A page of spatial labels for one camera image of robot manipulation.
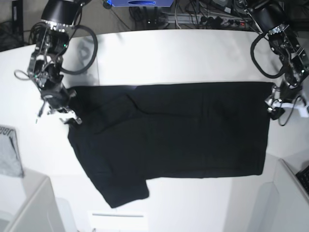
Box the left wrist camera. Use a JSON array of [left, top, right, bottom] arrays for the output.
[[297, 105, 309, 118]]

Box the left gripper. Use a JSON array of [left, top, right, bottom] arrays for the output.
[[265, 80, 307, 120]]

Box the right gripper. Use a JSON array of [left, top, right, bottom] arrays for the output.
[[38, 83, 82, 125]]

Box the white table slot plate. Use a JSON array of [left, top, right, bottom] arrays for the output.
[[89, 211, 147, 220]]

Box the grey folded cloth bag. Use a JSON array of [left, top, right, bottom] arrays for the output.
[[0, 125, 24, 178]]

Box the black T-shirt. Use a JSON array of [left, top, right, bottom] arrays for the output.
[[68, 82, 272, 208]]

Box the blue box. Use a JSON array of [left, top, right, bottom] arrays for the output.
[[107, 0, 174, 7]]

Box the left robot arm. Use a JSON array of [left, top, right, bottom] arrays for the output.
[[240, 0, 309, 120]]

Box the white cabinet left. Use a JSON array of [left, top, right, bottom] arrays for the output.
[[0, 169, 65, 232]]

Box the white cabinet right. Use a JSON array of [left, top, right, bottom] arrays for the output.
[[248, 159, 309, 232]]

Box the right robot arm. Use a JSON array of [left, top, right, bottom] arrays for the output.
[[24, 0, 98, 125]]

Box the white cabinet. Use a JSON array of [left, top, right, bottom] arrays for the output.
[[0, 169, 65, 232], [248, 159, 309, 232]]

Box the black keyboard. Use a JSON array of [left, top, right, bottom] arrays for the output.
[[296, 166, 309, 194]]

